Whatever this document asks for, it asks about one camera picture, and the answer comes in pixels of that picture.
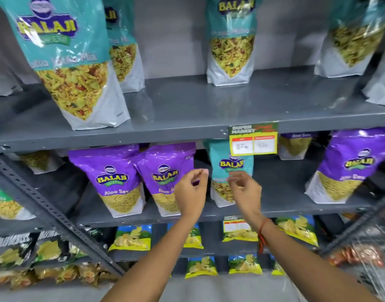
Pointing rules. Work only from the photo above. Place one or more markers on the person's left hand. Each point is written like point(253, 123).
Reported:
point(189, 198)

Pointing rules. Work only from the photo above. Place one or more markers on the small teal snack mix packet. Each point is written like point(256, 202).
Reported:
point(225, 165)

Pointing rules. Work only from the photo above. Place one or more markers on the grey metal shelf rack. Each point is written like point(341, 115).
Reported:
point(195, 110)

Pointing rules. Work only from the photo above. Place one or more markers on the row of yellow chip packets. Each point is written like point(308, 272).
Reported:
point(132, 237)

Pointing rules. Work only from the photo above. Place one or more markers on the purple sev snack packet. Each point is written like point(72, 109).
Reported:
point(294, 144)
point(113, 179)
point(346, 163)
point(165, 172)

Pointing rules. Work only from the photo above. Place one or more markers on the person's right hand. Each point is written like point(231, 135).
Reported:
point(247, 198)

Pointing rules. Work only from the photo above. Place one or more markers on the small yellow price label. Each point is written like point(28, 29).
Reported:
point(235, 225)

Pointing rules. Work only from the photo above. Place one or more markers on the white-bottomed sev packet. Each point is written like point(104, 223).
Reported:
point(38, 160)

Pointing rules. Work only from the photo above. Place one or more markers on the pile of clear orange snack packets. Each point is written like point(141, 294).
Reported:
point(357, 254)

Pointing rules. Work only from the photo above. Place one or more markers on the green sev snack packet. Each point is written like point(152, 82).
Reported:
point(5, 202)

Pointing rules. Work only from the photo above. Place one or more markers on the person's left forearm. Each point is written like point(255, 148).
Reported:
point(154, 264)

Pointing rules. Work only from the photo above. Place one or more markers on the row of orange snack packets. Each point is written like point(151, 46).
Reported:
point(54, 275)

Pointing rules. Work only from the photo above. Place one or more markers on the large teal snack mix packet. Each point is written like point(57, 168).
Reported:
point(69, 59)

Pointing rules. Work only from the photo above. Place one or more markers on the black chip packet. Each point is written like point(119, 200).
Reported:
point(51, 246)
point(11, 250)

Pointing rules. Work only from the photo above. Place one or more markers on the person's right thumb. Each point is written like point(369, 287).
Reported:
point(232, 183)

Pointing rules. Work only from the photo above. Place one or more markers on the person's right forearm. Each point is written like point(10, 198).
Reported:
point(299, 264)

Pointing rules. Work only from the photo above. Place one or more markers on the yellow and green price label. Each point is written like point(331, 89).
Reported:
point(253, 139)

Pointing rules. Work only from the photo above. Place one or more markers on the person's left thumb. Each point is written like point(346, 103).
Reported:
point(203, 176)

